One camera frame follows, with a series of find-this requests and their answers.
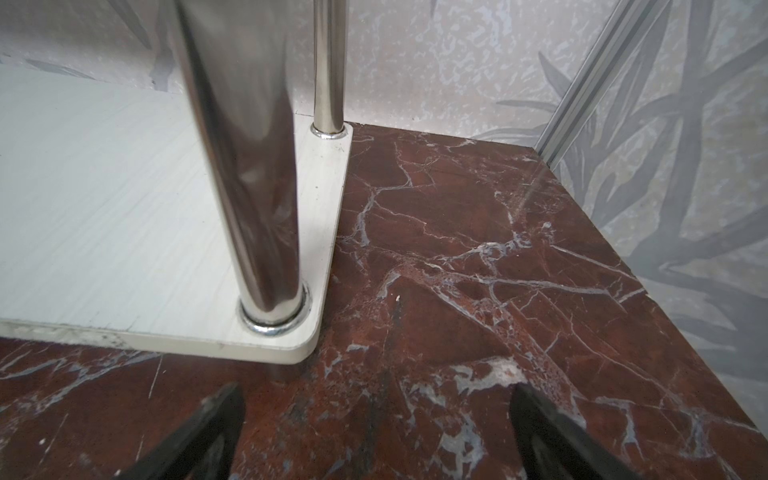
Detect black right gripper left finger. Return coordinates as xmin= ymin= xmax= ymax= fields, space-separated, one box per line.
xmin=117 ymin=383 xmax=246 ymax=479

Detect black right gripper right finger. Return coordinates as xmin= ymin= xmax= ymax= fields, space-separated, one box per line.
xmin=509 ymin=383 xmax=639 ymax=479

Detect white two-tier shelf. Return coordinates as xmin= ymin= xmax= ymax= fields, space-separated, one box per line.
xmin=1 ymin=1 xmax=352 ymax=365

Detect aluminium frame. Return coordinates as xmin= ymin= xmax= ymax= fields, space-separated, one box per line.
xmin=535 ymin=0 xmax=668 ymax=167

